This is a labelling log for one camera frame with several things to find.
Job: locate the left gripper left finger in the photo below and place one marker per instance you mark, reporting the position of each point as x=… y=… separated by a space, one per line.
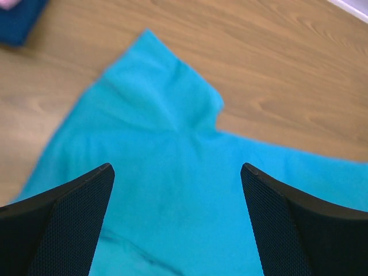
x=56 y=232

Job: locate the teal t shirt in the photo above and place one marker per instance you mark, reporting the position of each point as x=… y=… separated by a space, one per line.
x=177 y=205

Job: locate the folded navy blue t shirt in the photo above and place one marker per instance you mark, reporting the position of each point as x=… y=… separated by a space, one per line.
x=17 y=22

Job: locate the folded pink t shirt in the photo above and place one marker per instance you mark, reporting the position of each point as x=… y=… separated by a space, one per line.
x=8 y=4

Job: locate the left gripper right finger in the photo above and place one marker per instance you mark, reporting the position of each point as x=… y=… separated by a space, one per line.
x=299 y=234

